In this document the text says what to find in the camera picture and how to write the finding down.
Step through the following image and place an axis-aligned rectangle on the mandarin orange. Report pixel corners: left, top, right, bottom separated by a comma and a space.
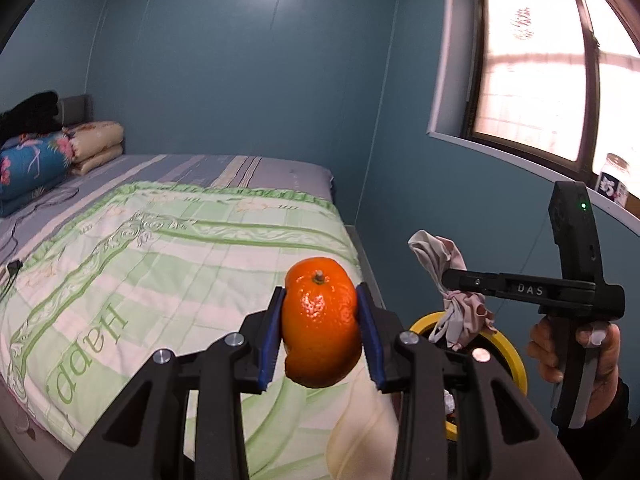
281, 256, 362, 389

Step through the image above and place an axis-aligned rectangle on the grey padded headboard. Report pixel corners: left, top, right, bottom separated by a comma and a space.
57, 94, 93, 126

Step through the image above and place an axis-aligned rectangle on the yellow rimmed bin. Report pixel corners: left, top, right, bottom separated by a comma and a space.
409, 310, 527, 442

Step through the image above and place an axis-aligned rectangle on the red paper window cutting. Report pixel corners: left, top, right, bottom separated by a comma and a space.
511, 7, 535, 41

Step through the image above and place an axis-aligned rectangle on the black clothing pile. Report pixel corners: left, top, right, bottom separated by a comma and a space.
0, 91, 61, 146

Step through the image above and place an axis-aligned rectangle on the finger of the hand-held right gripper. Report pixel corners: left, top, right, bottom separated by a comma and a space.
442, 269, 507, 301

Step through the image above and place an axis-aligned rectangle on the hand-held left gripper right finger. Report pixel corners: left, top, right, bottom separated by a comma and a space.
355, 281, 585, 480

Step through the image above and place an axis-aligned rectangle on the beige folded quilt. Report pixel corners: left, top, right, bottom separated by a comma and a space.
62, 121, 125, 177

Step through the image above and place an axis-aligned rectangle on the blue floral folded quilt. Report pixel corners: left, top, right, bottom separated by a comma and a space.
0, 130, 73, 218

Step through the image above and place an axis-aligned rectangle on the glass jar dark label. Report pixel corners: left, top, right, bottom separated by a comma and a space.
597, 152, 632, 207

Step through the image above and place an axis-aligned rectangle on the black cable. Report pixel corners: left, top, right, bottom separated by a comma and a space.
0, 185, 81, 261

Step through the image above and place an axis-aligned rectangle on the person's right forearm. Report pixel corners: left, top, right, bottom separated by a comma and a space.
557, 377, 632, 480

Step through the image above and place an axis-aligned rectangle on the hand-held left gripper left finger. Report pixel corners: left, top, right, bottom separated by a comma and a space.
59, 286, 287, 480

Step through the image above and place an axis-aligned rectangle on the brown framed window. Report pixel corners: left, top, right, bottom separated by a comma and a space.
427, 0, 640, 236

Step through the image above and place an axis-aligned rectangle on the green patterned quilt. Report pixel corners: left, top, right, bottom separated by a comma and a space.
0, 181, 401, 480

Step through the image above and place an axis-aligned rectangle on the person's right hand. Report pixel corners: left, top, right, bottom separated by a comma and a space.
528, 318, 622, 422

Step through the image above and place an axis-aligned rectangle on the bed with striped sheet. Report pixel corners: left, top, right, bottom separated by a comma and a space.
0, 154, 386, 480

